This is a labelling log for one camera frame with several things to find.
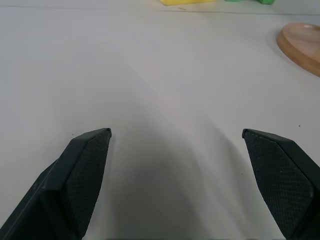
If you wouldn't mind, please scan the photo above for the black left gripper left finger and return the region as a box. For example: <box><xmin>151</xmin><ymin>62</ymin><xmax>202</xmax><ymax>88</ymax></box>
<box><xmin>0</xmin><ymin>127</ymin><xmax>113</xmax><ymax>240</ymax></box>

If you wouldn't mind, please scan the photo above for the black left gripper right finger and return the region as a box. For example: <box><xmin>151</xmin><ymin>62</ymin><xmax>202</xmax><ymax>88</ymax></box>
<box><xmin>241</xmin><ymin>128</ymin><xmax>320</xmax><ymax>240</ymax></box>

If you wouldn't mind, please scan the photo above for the round wooden board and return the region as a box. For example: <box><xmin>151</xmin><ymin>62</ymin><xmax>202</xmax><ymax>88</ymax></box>
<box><xmin>276</xmin><ymin>22</ymin><xmax>320</xmax><ymax>78</ymax></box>

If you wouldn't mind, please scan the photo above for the yellow foam block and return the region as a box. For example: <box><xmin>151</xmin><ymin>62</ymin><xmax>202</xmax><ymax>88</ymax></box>
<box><xmin>159</xmin><ymin>0</ymin><xmax>217</xmax><ymax>6</ymax></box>

